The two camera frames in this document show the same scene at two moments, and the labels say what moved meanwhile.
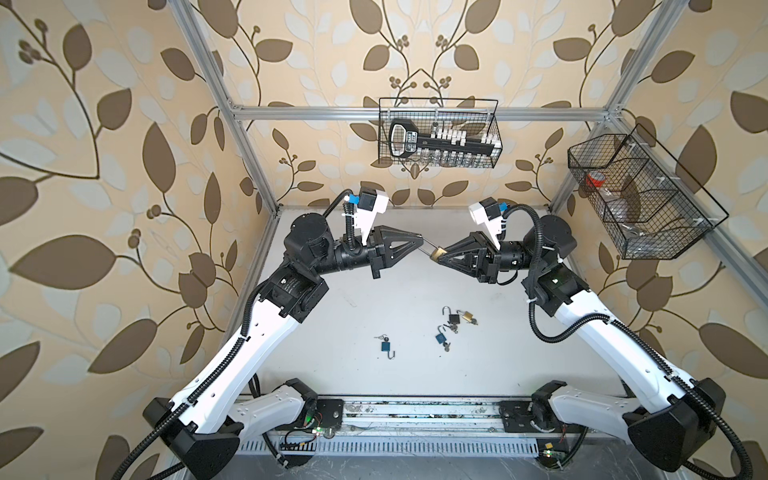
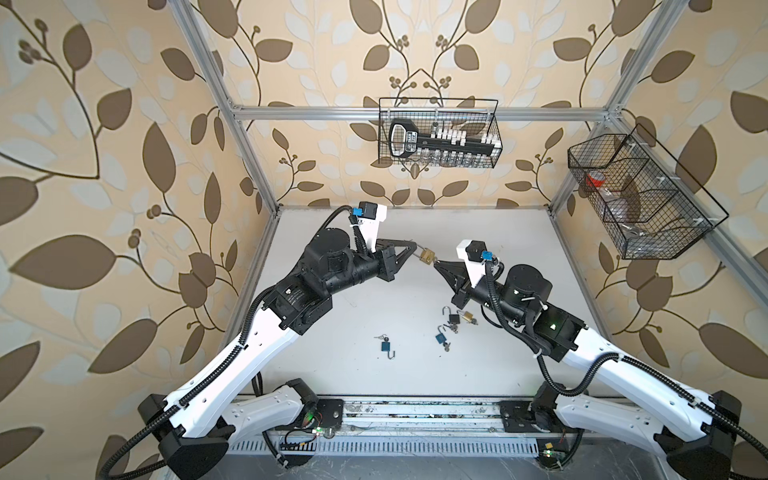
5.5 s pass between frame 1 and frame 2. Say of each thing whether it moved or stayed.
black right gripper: moved
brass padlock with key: moved
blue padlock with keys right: stayed
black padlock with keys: stayed
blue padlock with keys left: stayed
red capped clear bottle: stayed
